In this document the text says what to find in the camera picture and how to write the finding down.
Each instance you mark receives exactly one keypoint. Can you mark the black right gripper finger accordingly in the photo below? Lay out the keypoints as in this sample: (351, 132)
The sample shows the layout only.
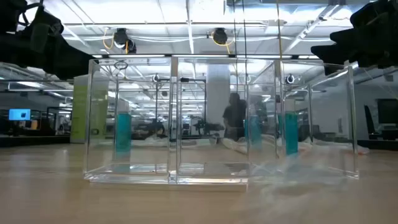
(335, 56)
(343, 37)

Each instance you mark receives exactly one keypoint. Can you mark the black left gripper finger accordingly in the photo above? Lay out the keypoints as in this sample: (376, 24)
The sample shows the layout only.
(71, 56)
(68, 73)

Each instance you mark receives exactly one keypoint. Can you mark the clear acrylic organizer box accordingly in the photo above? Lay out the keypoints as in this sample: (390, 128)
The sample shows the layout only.
(174, 174)

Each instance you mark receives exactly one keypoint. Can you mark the black background robot arm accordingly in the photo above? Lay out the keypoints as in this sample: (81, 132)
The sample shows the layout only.
(152, 127)
(206, 127)

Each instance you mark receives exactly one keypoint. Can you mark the green wipes canister white lid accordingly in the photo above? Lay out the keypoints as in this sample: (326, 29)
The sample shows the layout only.
(90, 109)

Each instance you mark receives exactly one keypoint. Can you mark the blue-lit computer monitor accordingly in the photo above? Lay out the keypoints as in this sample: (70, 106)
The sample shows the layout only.
(19, 114)

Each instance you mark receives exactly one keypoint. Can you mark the black office chair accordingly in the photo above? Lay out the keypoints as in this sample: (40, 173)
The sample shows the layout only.
(369, 119)

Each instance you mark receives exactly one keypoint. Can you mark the dark computer monitor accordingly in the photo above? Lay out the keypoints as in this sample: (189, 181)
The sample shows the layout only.
(387, 111)

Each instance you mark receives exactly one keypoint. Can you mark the person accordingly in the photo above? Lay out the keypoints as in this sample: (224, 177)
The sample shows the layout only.
(234, 115)

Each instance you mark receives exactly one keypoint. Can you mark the white building column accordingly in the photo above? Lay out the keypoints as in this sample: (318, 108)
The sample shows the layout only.
(217, 90)

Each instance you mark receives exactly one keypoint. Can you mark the clear plastic scrap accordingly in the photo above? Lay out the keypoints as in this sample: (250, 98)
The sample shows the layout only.
(295, 193)

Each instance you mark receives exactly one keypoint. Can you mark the small round ceiling camera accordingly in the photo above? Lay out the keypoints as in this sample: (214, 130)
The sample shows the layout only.
(290, 79)
(155, 77)

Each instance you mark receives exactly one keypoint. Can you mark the black ceiling camera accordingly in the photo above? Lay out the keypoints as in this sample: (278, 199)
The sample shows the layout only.
(121, 37)
(220, 35)

